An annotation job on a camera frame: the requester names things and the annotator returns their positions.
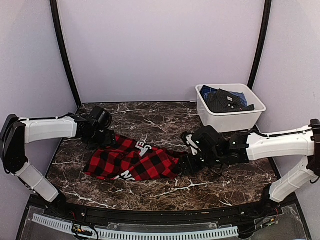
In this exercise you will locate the black front rail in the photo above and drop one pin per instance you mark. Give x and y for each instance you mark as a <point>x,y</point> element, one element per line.
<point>243,214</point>

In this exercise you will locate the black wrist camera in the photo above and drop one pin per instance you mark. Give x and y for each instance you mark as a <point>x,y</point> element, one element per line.
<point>101,119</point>
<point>204,139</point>

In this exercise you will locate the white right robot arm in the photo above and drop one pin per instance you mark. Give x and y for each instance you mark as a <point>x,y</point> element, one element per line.
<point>300,144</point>

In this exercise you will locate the white slotted cable duct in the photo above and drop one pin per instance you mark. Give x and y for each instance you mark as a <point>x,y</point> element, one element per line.
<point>121,231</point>

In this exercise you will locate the red black plaid shirt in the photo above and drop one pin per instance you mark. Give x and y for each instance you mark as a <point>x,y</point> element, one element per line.
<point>133,160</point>

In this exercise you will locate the black frame post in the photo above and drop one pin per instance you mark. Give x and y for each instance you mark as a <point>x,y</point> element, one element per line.
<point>260,44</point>
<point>63,52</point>

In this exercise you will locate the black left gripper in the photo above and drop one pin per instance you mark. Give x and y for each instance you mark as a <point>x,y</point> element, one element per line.
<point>110,140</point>

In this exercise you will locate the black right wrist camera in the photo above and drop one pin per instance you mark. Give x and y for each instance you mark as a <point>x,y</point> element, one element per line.
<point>204,139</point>

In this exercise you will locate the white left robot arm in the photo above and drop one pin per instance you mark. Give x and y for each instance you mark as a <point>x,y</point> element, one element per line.
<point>21,138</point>

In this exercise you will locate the black right frame post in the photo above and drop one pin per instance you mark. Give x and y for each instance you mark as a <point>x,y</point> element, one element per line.
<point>260,44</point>

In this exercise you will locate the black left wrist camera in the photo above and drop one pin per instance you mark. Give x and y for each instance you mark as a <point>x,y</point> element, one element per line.
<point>101,119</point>

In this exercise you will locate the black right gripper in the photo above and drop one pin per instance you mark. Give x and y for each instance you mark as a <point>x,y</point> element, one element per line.
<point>194,167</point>

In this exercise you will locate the white plastic bin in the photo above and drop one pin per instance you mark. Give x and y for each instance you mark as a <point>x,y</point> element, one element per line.
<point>230,121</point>

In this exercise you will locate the grey striped shirt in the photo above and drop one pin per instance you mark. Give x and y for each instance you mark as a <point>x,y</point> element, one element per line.
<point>223,102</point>

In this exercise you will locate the black left frame post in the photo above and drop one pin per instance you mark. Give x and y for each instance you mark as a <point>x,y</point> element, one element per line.
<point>63,52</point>

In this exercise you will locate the dark blue plaid shirt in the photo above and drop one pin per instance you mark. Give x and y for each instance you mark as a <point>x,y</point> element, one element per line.
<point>206,90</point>

